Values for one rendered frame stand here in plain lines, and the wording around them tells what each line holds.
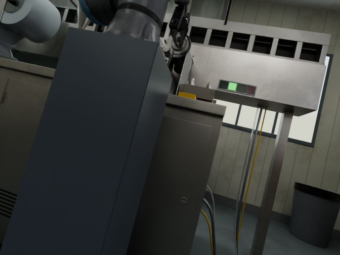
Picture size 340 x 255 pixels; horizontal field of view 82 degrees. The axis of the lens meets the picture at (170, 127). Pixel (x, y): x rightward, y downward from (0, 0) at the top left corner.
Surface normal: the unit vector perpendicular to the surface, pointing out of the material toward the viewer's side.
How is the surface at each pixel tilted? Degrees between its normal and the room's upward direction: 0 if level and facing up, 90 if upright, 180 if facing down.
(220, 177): 90
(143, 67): 90
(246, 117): 90
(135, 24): 72
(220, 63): 90
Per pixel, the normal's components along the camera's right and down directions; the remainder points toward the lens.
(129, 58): -0.15, -0.11
